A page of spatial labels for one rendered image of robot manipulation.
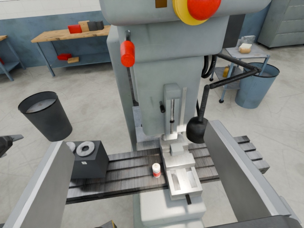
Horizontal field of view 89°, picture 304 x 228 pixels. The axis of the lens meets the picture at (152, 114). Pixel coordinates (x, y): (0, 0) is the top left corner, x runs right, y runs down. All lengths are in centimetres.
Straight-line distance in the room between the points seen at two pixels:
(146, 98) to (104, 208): 162
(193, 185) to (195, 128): 44
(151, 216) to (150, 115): 57
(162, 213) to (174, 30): 83
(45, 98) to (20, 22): 298
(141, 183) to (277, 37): 531
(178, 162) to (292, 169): 186
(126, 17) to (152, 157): 83
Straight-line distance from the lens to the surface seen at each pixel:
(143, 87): 46
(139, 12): 26
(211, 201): 195
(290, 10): 558
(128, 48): 24
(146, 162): 97
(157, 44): 37
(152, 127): 56
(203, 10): 23
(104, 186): 95
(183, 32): 38
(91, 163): 85
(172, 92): 43
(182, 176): 85
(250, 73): 48
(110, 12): 26
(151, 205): 95
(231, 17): 80
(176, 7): 25
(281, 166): 248
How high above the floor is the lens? 179
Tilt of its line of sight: 42 degrees down
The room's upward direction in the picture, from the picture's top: 5 degrees counter-clockwise
